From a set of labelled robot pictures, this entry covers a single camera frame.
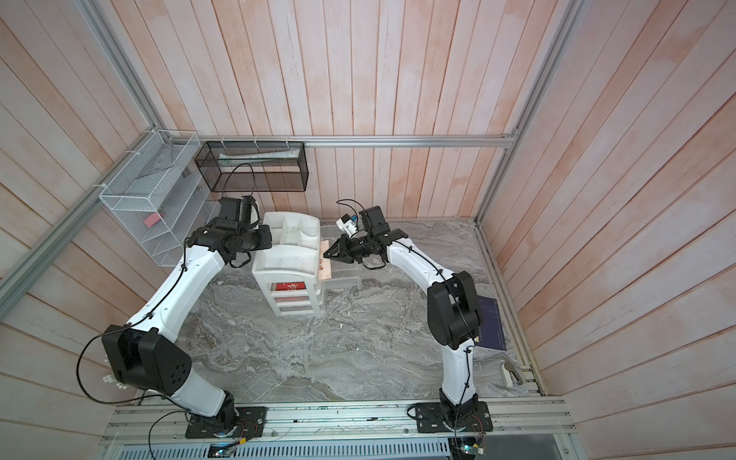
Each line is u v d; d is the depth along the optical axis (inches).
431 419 28.8
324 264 32.7
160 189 30.8
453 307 20.4
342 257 30.5
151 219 32.4
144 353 16.6
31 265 21.3
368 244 28.4
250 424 28.8
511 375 31.4
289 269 31.7
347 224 32.6
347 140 38.5
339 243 31.4
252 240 26.8
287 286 36.0
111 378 26.0
